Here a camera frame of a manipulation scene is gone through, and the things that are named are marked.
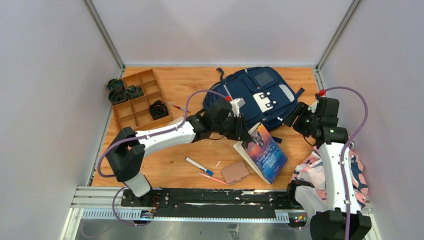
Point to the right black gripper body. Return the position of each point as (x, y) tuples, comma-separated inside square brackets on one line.
[(300, 124)]

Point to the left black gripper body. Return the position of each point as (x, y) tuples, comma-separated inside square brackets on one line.
[(239, 127)]

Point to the Jane Eyre paperback book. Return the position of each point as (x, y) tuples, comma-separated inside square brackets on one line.
[(263, 154)]

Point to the navy blue backpack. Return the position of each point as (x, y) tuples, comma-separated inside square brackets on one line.
[(268, 98)]

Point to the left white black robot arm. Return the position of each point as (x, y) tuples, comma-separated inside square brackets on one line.
[(125, 154)]

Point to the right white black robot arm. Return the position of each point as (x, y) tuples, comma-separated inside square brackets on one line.
[(340, 216)]

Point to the brown leather wallet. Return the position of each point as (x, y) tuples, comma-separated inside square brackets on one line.
[(235, 172)]

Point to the white blue marker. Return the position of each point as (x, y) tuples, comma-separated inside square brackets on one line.
[(204, 169)]

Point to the pink patterned cloth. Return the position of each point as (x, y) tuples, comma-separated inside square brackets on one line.
[(312, 170)]

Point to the pink pencil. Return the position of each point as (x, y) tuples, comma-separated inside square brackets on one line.
[(213, 178)]

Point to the red pen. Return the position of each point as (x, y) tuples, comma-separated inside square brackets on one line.
[(178, 107)]

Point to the black rolled belt in tray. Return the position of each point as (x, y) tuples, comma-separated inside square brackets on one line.
[(158, 110)]

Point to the wooden compartment tray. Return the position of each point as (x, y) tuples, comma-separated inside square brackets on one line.
[(134, 113)]

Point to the green rolled band in tray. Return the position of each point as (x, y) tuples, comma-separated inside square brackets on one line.
[(133, 92)]

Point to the black rolled band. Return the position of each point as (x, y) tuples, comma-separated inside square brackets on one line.
[(117, 96)]

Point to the dark green rolled band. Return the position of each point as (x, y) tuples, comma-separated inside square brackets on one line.
[(115, 83)]

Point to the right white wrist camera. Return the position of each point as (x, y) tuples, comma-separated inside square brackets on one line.
[(312, 108)]

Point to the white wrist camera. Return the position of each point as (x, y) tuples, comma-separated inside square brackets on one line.
[(236, 104), (312, 108)]

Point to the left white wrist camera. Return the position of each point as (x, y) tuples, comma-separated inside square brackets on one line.
[(236, 104)]

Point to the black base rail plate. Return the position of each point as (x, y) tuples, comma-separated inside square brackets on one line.
[(206, 203)]

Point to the aluminium slotted rail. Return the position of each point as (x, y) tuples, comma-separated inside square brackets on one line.
[(103, 203)]

